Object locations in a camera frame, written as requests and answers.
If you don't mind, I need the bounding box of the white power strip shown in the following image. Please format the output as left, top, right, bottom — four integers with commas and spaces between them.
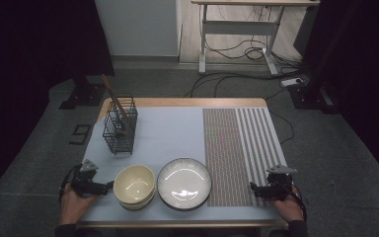
279, 76, 306, 89

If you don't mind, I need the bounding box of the brown wooden chopstick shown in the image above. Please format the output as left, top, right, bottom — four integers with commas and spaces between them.
100, 73, 127, 132
101, 74, 128, 133

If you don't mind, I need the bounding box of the black stand base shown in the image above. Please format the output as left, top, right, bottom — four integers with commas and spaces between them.
58, 74, 108, 112
287, 82, 341, 116

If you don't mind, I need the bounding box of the light blue table mat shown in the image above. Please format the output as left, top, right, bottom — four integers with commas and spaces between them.
78, 105, 294, 222

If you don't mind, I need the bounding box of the coiled black floor cable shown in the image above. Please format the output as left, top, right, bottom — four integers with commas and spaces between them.
205, 38, 270, 61

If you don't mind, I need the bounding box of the black wire basket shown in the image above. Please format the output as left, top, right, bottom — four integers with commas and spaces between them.
102, 94, 139, 156

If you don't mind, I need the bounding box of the person's right hand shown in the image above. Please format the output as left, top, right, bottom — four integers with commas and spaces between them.
269, 194, 305, 223

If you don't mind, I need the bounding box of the white cabinet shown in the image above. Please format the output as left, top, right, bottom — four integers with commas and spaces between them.
94, 0, 183, 57

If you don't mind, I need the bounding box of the left hand-held gripper cable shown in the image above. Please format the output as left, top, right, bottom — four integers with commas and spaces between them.
58, 163, 82, 202

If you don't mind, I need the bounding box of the thin black floor cable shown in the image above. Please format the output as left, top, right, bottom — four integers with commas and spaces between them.
265, 88, 296, 146

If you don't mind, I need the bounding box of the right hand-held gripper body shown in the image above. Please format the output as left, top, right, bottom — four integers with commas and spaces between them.
265, 164, 299, 201

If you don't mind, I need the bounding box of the long black floor cable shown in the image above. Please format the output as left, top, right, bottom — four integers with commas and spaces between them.
183, 67, 310, 99

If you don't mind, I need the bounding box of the right hand-held gripper cable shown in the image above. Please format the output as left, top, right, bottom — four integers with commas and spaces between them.
285, 182, 309, 222

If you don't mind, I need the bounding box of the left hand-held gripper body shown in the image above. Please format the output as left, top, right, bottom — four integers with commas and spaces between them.
70, 159, 99, 199

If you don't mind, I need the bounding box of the dark curtain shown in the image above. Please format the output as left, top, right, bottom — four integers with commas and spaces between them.
0, 0, 115, 201
304, 0, 379, 191

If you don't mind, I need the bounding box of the person's left hand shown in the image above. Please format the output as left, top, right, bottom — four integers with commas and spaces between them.
59, 183, 98, 226

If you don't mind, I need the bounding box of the white standing desk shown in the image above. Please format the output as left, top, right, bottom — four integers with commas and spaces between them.
190, 0, 321, 75

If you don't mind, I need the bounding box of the hand-held gripper cable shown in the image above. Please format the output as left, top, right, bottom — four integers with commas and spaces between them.
58, 163, 82, 202
285, 182, 309, 222

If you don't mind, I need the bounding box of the striped placemat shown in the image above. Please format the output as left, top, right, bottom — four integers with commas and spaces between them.
201, 107, 295, 208

